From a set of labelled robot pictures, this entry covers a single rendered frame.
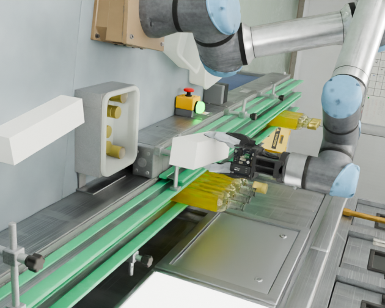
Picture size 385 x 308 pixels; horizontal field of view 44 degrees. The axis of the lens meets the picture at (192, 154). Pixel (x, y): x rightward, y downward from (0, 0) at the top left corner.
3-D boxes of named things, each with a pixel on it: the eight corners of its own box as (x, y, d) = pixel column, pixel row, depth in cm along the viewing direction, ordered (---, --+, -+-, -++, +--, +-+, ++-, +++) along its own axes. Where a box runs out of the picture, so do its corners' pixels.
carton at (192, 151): (172, 137, 107) (197, 142, 105) (210, 131, 129) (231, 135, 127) (168, 164, 108) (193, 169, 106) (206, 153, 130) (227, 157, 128)
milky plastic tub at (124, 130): (75, 172, 127) (103, 179, 124) (75, 88, 120) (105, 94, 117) (111, 155, 142) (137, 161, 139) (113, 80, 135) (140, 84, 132)
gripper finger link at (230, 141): (201, 124, 111) (236, 142, 108) (211, 123, 117) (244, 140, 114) (196, 135, 112) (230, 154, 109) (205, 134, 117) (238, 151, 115)
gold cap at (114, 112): (101, 104, 129) (115, 107, 127) (108, 102, 132) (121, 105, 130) (100, 117, 130) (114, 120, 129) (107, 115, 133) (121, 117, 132)
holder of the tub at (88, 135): (74, 190, 129) (99, 197, 126) (74, 89, 120) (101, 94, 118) (109, 172, 144) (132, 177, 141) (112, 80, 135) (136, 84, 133)
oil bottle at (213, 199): (161, 198, 151) (225, 215, 143) (162, 182, 149) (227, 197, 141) (168, 192, 156) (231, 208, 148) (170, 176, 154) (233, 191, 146)
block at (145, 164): (130, 175, 143) (151, 180, 140) (132, 145, 140) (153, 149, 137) (136, 171, 146) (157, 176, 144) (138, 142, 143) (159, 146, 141)
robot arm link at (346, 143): (365, 102, 104) (354, 144, 99) (362, 132, 113) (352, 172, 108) (327, 98, 107) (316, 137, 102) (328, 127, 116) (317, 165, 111)
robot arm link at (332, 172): (360, 173, 108) (352, 207, 104) (310, 164, 112) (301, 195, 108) (362, 155, 101) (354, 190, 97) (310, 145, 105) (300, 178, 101)
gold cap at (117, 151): (121, 145, 135) (108, 142, 136) (117, 156, 134) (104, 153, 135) (126, 149, 138) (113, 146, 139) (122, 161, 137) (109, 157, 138)
